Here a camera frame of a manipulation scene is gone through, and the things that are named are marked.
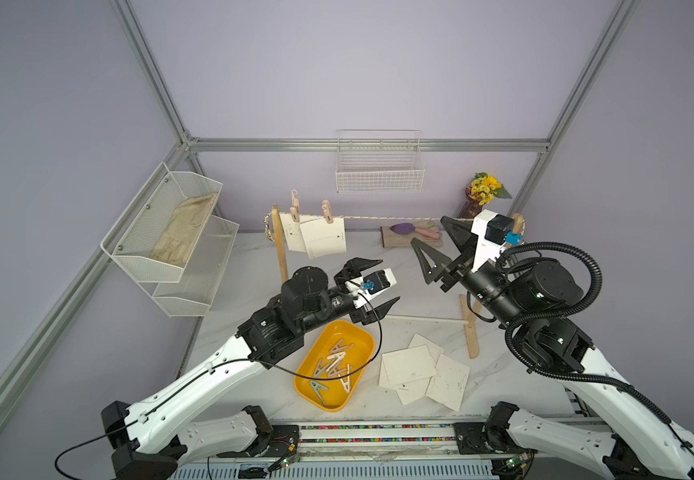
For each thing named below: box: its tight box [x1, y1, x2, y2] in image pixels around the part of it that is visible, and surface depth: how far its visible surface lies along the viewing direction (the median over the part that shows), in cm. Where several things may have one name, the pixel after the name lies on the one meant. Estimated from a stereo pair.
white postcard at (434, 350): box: [407, 333, 444, 368], surface depth 92 cm
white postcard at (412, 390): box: [390, 376, 432, 405], surface depth 84 cm
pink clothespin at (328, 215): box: [321, 199, 333, 224], surface depth 63 cm
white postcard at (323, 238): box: [300, 218, 347, 259], surface depth 68 cm
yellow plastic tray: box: [294, 320, 376, 412], surface depth 87 cm
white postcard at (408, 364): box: [381, 344, 437, 385], surface depth 88 cm
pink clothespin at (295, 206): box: [290, 189, 301, 223], surface depth 64 cm
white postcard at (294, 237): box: [279, 212, 308, 253], surface depth 68 cm
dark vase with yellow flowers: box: [458, 172, 513, 218], surface depth 104 cm
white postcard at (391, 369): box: [378, 351, 403, 386], surface depth 86 cm
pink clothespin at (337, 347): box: [330, 339, 355, 354], surface depth 90 cm
